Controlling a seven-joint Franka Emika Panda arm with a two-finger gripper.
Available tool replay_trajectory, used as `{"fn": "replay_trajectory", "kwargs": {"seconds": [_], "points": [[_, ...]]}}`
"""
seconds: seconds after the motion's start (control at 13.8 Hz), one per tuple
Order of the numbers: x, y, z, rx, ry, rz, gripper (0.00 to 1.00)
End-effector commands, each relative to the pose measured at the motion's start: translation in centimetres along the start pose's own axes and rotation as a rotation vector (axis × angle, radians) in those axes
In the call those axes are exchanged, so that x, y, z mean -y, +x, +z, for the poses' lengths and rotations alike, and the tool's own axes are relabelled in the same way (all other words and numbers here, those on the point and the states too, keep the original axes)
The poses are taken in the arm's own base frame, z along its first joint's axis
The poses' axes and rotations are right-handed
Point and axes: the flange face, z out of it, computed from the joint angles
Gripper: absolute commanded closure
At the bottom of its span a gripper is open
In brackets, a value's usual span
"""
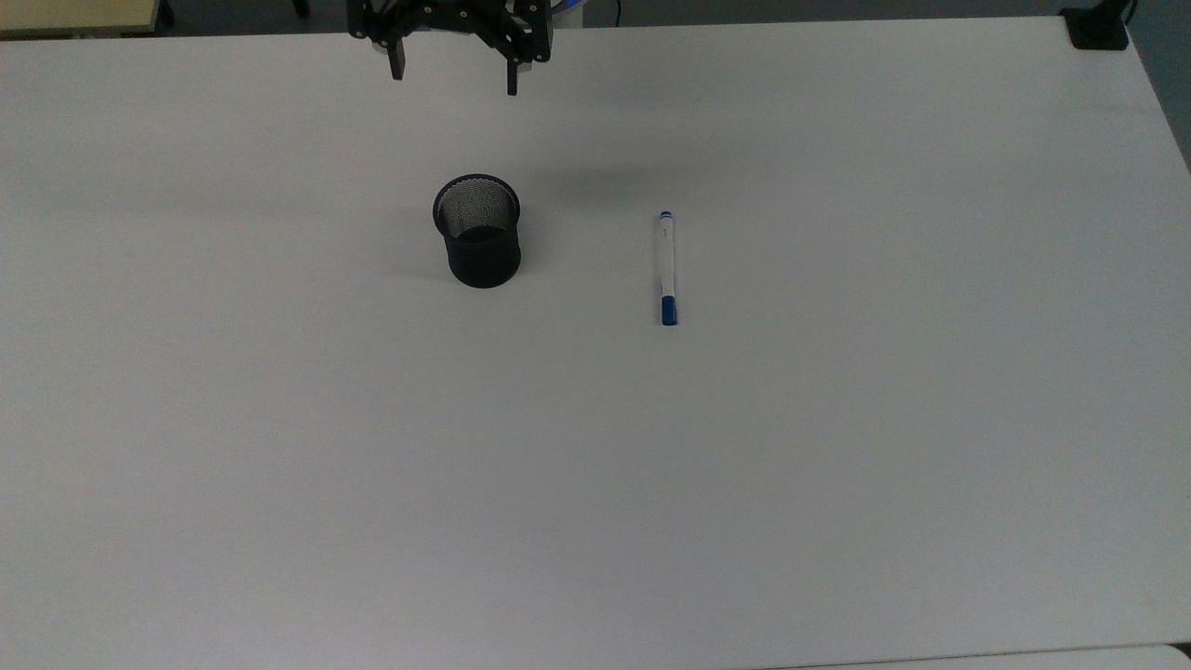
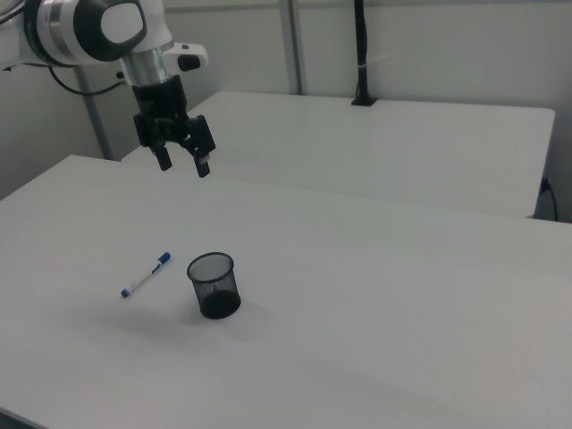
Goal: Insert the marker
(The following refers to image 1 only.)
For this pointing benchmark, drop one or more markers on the black mesh pen cup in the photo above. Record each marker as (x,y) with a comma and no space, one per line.
(478,244)

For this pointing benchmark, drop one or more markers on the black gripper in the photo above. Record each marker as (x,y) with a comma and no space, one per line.
(447,14)

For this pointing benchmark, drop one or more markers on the white marker with blue cap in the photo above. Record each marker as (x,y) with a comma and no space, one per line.
(667,270)

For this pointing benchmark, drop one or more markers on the black clamped camera stand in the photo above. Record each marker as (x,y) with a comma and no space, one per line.
(1098,26)

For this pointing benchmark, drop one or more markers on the light wooden side table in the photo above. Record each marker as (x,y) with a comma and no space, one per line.
(74,14)

